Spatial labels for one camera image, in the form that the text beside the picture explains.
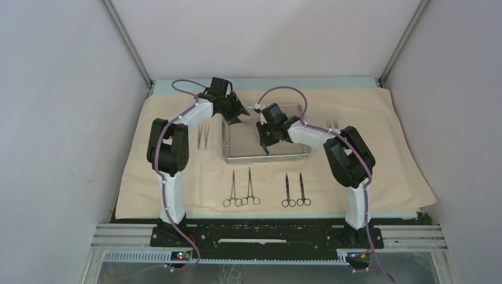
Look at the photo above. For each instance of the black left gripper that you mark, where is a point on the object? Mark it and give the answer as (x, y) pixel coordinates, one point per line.
(238, 109)

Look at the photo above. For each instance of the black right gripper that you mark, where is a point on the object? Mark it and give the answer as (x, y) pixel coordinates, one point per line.
(264, 141)

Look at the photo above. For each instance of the metal surgical instrument tray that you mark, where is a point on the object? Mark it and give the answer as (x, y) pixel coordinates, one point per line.
(240, 144)

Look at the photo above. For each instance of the thin metal needle tweezers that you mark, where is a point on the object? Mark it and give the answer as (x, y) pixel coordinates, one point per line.
(332, 124)

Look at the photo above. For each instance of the beige cloth wrap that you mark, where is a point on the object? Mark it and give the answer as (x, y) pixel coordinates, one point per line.
(397, 187)

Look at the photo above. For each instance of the metal hemostat clamp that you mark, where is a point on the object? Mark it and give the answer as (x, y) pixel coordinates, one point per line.
(232, 199)
(250, 197)

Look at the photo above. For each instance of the metal surgical scissors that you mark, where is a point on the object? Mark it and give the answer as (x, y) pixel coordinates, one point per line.
(303, 200)

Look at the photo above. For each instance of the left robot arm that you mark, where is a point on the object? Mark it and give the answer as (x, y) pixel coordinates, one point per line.
(168, 147)

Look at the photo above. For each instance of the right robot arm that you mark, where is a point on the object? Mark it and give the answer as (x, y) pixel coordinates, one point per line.
(350, 159)

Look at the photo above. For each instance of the metal surgical forceps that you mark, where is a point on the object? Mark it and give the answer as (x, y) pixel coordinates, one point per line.
(206, 135)

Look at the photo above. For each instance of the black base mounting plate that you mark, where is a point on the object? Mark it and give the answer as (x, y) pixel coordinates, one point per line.
(267, 233)

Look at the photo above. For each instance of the aluminium frame rail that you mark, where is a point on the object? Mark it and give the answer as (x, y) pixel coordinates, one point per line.
(302, 245)

